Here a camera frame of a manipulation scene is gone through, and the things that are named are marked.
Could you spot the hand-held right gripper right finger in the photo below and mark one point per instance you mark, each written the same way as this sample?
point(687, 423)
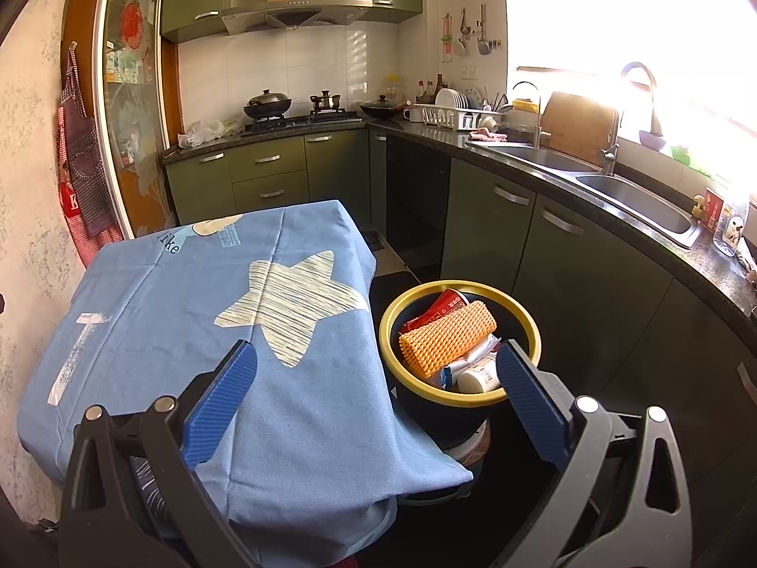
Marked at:
point(532, 402)

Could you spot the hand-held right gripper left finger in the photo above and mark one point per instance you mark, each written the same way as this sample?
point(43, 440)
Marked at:
point(219, 402)

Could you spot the white tissue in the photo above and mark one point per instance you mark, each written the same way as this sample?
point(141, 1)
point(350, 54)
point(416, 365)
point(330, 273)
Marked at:
point(482, 348)

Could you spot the orange foam mesh sleeve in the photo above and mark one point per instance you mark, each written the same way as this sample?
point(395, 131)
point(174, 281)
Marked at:
point(449, 337)

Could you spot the yellow-rimmed dark bin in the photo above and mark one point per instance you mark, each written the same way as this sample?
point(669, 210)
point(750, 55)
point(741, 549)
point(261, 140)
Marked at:
point(426, 420)

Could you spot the red and white paper carton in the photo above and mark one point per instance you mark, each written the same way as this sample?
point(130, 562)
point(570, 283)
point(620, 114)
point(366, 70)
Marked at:
point(443, 306)

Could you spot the white round stand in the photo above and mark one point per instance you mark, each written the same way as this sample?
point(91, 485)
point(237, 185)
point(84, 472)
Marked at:
point(470, 447)

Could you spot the dark striped cloth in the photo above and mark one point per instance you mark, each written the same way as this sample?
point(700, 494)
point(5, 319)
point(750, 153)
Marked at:
point(154, 497)

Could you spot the blue star tablecloth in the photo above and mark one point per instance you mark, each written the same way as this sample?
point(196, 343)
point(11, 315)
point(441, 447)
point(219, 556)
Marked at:
point(148, 307)

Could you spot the teal plastic stool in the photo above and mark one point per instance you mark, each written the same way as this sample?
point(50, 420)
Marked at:
point(437, 492)

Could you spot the stainless double sink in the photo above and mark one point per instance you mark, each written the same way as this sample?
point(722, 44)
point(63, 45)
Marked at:
point(639, 201)

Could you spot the red checked apron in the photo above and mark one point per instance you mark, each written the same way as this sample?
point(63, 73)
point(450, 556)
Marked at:
point(71, 201)

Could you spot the tall steel faucet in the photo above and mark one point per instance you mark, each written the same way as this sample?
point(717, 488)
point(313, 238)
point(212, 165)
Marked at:
point(610, 154)

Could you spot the clear glass jar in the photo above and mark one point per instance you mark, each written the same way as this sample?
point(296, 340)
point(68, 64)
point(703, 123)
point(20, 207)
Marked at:
point(732, 231)

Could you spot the small red box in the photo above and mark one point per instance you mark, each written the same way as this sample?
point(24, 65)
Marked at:
point(715, 210)

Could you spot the crumpled clear plastic bag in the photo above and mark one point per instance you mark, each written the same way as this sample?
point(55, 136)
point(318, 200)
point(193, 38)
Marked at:
point(207, 133)

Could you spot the pink cloth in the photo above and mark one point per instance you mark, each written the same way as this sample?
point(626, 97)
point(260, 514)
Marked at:
point(489, 135)

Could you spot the small steel faucet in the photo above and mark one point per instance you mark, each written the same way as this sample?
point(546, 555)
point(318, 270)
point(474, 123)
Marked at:
point(537, 130)

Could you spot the wooden cutting board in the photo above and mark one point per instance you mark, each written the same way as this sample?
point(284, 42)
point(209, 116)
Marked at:
point(576, 127)

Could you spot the green plastic item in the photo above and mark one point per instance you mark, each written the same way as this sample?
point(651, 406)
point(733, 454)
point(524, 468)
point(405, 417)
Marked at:
point(686, 157)

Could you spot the black gas stove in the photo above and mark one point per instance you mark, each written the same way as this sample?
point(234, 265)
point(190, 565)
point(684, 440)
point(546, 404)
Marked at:
point(295, 121)

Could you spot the yellow sponge holder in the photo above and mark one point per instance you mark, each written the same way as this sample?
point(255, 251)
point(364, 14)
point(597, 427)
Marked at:
point(525, 106)

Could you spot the white dish rack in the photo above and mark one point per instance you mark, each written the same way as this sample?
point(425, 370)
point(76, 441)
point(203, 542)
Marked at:
point(443, 118)

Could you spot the black wok with lid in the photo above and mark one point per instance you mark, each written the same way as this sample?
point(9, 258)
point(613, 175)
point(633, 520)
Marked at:
point(268, 105)

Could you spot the patterned glass sliding door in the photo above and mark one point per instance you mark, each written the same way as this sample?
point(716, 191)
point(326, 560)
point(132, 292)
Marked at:
point(136, 100)

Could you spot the stack of white plates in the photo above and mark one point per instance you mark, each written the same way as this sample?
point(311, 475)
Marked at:
point(449, 97)

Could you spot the dark sauce bottle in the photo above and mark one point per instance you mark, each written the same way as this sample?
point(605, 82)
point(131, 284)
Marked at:
point(439, 86)
point(420, 93)

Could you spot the black pan with lid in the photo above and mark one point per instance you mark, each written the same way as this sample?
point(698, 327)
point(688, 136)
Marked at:
point(381, 109)

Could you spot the yellow-capped oil bottle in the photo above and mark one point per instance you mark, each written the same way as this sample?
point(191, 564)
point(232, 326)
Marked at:
point(391, 89)

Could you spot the hanging metal spatula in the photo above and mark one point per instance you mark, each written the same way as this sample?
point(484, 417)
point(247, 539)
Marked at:
point(484, 46)

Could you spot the hanging white scoop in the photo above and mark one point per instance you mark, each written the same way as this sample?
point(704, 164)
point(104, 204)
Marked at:
point(462, 44)

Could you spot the hanging chopstick holder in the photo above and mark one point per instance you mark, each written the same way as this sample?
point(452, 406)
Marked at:
point(447, 38)

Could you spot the steel range hood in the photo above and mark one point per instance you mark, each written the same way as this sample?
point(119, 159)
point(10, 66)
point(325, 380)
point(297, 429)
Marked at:
point(295, 15)

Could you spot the white wall socket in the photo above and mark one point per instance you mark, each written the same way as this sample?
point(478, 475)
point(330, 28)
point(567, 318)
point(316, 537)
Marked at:
point(471, 72)

